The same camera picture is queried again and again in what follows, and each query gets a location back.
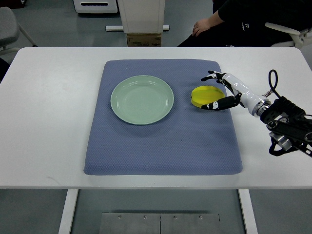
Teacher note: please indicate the seated person in black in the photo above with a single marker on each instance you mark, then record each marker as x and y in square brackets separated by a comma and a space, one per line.
[242, 23]

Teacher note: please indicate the white table leg left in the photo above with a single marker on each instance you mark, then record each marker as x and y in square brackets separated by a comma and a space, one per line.
[68, 212]

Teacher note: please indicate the white stand with base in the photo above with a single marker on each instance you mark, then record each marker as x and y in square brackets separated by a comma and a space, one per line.
[140, 17]

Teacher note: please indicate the white appliance with slot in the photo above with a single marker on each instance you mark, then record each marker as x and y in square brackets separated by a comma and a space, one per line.
[95, 6]

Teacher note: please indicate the grey metal base plate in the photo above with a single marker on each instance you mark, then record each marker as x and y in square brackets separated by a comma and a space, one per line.
[158, 223]

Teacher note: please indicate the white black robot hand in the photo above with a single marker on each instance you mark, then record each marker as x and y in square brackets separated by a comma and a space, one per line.
[242, 95]

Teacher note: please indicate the yellow starfruit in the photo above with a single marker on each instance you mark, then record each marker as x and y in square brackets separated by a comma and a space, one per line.
[204, 95]

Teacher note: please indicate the white table leg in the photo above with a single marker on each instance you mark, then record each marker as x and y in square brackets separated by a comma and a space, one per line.
[247, 211]
[68, 212]

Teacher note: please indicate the white table leg right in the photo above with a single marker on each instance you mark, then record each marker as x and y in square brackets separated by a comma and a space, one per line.
[247, 211]

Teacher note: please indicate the cardboard box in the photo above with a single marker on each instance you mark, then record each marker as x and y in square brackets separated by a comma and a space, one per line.
[144, 40]

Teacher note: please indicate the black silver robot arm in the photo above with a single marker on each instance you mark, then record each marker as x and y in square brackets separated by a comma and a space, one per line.
[289, 126]

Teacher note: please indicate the white office chair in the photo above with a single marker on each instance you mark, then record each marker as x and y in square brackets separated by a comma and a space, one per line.
[299, 38]

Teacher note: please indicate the grey chair at left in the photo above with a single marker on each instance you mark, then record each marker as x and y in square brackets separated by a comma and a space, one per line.
[10, 31]

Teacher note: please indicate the light green plate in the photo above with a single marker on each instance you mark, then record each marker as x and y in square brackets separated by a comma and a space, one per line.
[142, 100]

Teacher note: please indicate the seated person's hand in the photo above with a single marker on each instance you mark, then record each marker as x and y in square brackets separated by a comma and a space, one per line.
[201, 26]

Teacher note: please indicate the blue grey quilted mat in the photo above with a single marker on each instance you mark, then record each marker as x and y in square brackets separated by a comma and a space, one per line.
[189, 141]

